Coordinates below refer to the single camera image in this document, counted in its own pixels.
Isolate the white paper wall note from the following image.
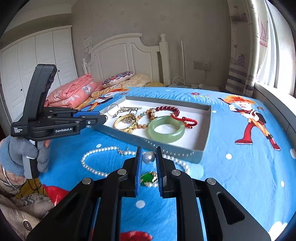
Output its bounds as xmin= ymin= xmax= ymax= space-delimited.
xmin=84 ymin=36 xmax=93 ymax=54

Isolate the beige fluffy clothing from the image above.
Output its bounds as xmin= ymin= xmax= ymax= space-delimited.
xmin=0 ymin=193 xmax=56 ymax=241

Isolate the beige patterned curtain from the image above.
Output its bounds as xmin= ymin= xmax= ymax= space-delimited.
xmin=225 ymin=0 xmax=257 ymax=96

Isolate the large pearl pendant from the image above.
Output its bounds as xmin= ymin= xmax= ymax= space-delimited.
xmin=143 ymin=151 xmax=155 ymax=165

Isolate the wall socket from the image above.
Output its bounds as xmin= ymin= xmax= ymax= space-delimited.
xmin=193 ymin=61 xmax=211 ymax=70

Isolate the dark red bead bracelet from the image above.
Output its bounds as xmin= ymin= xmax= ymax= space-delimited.
xmin=155 ymin=106 xmax=181 ymax=120

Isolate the white shallow cardboard tray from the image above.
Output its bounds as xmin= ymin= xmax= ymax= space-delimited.
xmin=92 ymin=96 xmax=212 ymax=164

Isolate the white window sill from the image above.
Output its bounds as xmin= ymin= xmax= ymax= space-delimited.
xmin=254 ymin=81 xmax=296 ymax=121

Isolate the purple patterned pillow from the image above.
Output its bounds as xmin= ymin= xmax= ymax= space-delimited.
xmin=102 ymin=71 xmax=134 ymax=88

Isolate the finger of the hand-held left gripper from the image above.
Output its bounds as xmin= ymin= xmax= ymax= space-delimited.
xmin=80 ymin=115 xmax=109 ymax=127
xmin=47 ymin=108 xmax=104 ymax=119

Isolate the silver chain bracelet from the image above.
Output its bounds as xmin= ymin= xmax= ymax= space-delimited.
xmin=115 ymin=106 xmax=142 ymax=117

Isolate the red string bracelet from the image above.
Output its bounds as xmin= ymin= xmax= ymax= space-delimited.
xmin=170 ymin=113 xmax=198 ymax=128

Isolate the white sheer curtain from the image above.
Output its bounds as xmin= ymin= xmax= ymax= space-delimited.
xmin=250 ymin=0 xmax=279 ymax=88

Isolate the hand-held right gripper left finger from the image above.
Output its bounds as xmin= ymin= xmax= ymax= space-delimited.
xmin=26 ymin=146 xmax=143 ymax=241

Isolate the green gem pendant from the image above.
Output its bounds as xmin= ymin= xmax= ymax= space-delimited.
xmin=140 ymin=172 xmax=158 ymax=188

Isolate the multicolour bead bracelet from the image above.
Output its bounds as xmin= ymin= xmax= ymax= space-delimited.
xmin=135 ymin=108 xmax=158 ymax=130

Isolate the green jade bangle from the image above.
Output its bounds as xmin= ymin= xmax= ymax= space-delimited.
xmin=148 ymin=115 xmax=185 ymax=142

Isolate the dark grey side panel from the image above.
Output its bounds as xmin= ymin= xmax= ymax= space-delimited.
xmin=253 ymin=87 xmax=296 ymax=160

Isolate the white wooden headboard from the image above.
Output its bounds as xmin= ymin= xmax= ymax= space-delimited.
xmin=83 ymin=33 xmax=170 ymax=84

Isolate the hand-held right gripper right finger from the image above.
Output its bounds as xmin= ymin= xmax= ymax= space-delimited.
xmin=155 ymin=146 xmax=271 ymax=241

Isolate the pink floral quilt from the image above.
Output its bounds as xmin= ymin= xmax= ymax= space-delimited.
xmin=46 ymin=74 xmax=104 ymax=108

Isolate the gold chain bracelet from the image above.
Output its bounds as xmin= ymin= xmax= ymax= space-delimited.
xmin=113 ymin=113 xmax=139 ymax=133

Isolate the pale yellow pillow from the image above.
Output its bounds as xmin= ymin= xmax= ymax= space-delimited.
xmin=91 ymin=74 xmax=151 ymax=98

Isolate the white cable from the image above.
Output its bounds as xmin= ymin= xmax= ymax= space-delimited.
xmin=171 ymin=70 xmax=206 ymax=88

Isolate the white upright pole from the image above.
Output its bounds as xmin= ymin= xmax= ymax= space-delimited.
xmin=180 ymin=40 xmax=186 ymax=85

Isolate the white wardrobe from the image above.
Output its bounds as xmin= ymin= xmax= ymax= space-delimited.
xmin=0 ymin=25 xmax=78 ymax=121

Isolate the blue printed blanket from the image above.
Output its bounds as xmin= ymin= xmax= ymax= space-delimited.
xmin=38 ymin=87 xmax=296 ymax=241

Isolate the thin metal ring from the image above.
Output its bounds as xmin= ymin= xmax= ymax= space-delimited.
xmin=107 ymin=104 xmax=119 ymax=116

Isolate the person's left hand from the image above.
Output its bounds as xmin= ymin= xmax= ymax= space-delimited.
xmin=0 ymin=136 xmax=51 ymax=178

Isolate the white pearl necklace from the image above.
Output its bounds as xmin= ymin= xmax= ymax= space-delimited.
xmin=81 ymin=146 xmax=191 ymax=178

